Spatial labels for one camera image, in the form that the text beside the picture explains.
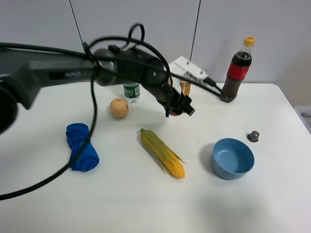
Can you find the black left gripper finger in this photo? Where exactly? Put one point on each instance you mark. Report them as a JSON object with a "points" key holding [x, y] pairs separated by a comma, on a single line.
{"points": [[167, 107]]}

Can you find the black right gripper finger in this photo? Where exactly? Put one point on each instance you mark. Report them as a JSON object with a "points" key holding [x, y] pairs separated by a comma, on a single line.
{"points": [[185, 105]]}

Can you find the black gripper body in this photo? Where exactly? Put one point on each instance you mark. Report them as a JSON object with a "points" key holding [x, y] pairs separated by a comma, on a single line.
{"points": [[162, 91]]}

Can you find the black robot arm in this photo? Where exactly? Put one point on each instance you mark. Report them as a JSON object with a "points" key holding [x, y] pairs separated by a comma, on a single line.
{"points": [[24, 73]]}

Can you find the yellow drink can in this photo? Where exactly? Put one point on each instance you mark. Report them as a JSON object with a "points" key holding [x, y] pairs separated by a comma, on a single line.
{"points": [[185, 88]]}

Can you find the clear water bottle green label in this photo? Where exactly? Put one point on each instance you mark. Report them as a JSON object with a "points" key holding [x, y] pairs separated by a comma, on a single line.
{"points": [[131, 92]]}

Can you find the tan round fruit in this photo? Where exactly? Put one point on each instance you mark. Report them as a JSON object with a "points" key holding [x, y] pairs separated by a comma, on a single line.
{"points": [[119, 108]]}

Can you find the toy corn cob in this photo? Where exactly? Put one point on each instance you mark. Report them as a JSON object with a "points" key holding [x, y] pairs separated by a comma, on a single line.
{"points": [[166, 156]]}

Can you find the cola bottle yellow cap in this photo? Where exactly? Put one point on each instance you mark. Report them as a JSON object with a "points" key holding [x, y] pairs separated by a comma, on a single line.
{"points": [[237, 70]]}

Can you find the blue bowl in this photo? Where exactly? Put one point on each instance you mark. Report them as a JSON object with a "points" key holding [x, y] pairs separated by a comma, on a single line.
{"points": [[231, 159]]}

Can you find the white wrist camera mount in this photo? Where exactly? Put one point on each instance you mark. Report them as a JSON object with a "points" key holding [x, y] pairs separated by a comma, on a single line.
{"points": [[183, 67]]}

